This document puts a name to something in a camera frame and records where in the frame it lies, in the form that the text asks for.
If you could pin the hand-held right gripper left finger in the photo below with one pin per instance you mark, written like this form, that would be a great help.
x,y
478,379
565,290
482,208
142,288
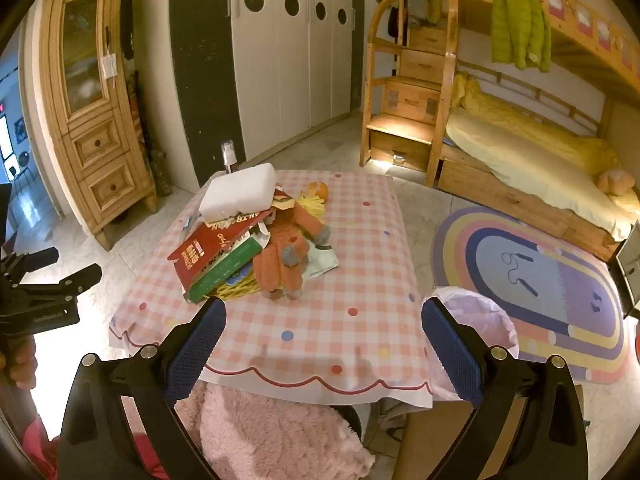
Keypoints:
x,y
197,350

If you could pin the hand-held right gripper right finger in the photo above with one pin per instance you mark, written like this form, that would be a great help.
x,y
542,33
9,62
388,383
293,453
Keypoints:
x,y
450,355

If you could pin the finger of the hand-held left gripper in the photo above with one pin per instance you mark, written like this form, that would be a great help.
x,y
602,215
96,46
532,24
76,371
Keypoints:
x,y
35,258
80,278

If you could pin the person's left hand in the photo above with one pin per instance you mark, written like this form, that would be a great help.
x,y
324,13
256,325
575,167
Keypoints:
x,y
20,370

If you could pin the green book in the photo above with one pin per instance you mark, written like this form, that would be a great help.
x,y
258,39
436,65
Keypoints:
x,y
225,270

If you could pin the large red book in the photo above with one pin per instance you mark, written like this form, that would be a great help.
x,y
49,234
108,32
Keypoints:
x,y
210,255

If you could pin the pink fuzzy blanket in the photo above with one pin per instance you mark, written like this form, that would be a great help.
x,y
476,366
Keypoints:
x,y
275,435

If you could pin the rainbow rug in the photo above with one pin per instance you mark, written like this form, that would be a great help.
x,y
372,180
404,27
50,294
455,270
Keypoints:
x,y
565,320

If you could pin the tall wooden cabinet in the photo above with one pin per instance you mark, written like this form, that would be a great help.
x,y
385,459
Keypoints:
x,y
95,145

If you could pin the orange plush toy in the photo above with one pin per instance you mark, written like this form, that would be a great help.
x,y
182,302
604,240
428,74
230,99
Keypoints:
x,y
285,255

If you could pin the camouflage bag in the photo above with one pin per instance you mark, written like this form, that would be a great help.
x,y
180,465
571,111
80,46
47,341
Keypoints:
x,y
161,175

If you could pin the thin red book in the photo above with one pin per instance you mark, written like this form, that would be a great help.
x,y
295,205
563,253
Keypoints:
x,y
240,221

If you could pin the white green paper bag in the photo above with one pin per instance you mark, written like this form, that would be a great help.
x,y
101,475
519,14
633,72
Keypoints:
x,y
322,262

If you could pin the wooden bunk bed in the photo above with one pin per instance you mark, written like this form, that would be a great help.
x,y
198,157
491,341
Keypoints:
x,y
500,195

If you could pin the yellow fringed item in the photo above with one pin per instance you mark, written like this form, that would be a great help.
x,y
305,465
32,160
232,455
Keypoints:
x,y
311,206

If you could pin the clear spray bottle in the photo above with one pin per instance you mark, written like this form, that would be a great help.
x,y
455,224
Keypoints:
x,y
228,157

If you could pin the pale yellow bed sheet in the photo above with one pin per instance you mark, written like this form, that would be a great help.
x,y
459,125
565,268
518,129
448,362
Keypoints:
x,y
525,170

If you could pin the small orange fruit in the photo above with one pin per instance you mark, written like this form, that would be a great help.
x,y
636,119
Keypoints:
x,y
320,190

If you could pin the white paper tag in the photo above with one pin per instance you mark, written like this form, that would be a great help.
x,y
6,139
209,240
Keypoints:
x,y
108,66

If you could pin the beige plush toy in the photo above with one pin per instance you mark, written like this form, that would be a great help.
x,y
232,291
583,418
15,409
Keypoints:
x,y
615,181

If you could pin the yellow blanket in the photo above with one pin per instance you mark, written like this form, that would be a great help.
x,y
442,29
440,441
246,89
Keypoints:
x,y
540,130

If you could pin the wooden staircase drawers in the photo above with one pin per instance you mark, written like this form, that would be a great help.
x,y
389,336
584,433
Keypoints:
x,y
415,65

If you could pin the white wardrobe with round holes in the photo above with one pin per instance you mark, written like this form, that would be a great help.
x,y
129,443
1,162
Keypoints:
x,y
280,60

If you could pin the green puffer jacket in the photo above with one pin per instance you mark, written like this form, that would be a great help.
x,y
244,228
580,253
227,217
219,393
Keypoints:
x,y
520,25

